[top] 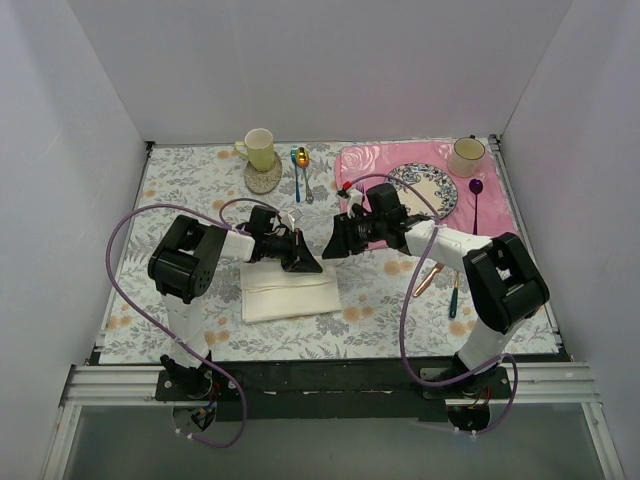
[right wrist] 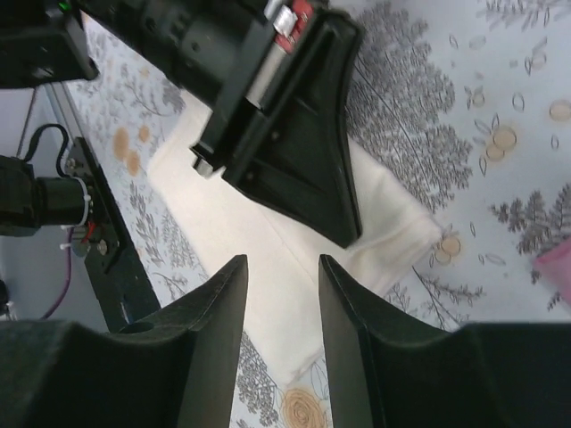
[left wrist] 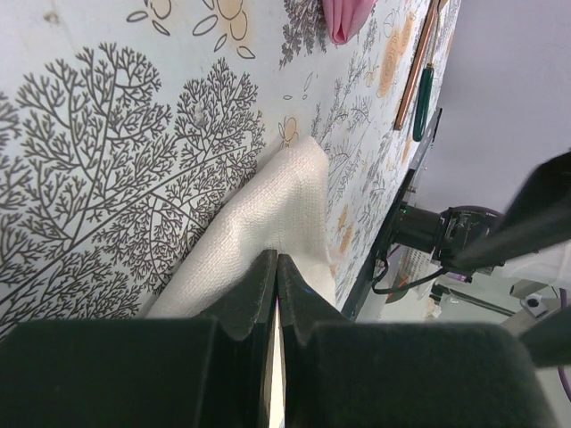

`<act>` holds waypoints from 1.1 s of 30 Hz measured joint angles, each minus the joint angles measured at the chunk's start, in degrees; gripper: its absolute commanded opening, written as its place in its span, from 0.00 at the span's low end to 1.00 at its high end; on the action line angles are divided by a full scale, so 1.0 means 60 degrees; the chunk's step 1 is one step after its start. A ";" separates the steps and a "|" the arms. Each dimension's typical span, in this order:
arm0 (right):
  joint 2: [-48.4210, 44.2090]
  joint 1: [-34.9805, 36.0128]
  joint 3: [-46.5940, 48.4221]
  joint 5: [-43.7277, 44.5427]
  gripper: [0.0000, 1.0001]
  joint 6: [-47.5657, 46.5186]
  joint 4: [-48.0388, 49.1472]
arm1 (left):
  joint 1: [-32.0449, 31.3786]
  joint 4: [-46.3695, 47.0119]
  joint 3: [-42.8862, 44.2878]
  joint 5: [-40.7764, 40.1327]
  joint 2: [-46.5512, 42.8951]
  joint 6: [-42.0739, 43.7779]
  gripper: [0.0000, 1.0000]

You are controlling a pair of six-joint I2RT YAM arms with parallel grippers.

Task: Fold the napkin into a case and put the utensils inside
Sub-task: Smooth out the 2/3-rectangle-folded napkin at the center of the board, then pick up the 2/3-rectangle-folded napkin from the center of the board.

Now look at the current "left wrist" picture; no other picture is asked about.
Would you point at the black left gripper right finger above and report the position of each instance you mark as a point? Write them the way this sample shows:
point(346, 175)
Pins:
point(339, 373)

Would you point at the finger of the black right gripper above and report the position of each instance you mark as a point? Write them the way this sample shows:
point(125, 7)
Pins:
point(548, 341)
point(537, 219)

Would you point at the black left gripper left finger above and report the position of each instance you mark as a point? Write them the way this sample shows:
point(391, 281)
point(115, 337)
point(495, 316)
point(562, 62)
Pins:
point(211, 370)

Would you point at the white cloth napkin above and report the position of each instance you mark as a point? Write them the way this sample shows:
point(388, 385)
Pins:
point(282, 208)

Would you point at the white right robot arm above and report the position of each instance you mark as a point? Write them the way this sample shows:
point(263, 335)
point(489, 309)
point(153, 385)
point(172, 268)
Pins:
point(467, 239)

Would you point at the rose gold knife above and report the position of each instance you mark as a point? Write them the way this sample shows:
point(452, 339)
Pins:
point(421, 50)

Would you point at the pink floral placemat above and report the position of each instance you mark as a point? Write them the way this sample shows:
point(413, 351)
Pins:
point(345, 18)

